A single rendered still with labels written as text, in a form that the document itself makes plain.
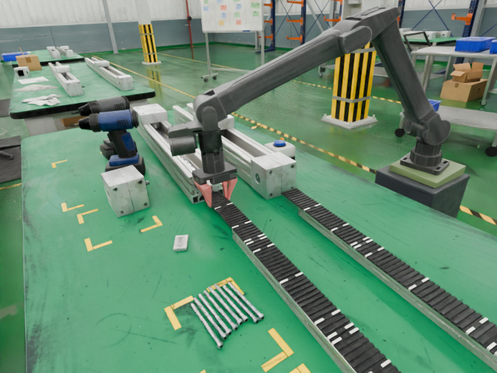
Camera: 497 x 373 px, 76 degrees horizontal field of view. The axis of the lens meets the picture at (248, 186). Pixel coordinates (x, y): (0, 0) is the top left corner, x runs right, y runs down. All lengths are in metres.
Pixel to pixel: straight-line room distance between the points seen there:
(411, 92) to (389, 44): 0.15
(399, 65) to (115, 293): 0.83
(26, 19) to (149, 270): 15.14
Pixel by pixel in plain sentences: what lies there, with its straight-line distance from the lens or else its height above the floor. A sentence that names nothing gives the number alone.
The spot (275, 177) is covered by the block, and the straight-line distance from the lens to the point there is 0.90.
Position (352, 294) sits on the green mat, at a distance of 0.66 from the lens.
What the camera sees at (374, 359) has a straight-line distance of 0.54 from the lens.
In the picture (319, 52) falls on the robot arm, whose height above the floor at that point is 1.16.
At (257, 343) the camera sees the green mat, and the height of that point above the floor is 0.78.
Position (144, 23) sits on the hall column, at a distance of 11.00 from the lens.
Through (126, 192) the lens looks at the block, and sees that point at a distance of 0.91.
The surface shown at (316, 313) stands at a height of 0.81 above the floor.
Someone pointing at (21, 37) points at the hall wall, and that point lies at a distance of 15.67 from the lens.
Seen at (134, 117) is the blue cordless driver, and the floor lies 0.98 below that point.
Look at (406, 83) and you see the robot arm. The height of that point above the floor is 1.07.
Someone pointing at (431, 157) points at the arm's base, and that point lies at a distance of 1.10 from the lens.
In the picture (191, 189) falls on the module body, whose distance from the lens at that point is 0.90.
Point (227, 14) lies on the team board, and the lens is 6.81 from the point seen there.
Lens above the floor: 1.25
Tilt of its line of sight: 28 degrees down
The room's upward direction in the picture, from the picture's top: 3 degrees counter-clockwise
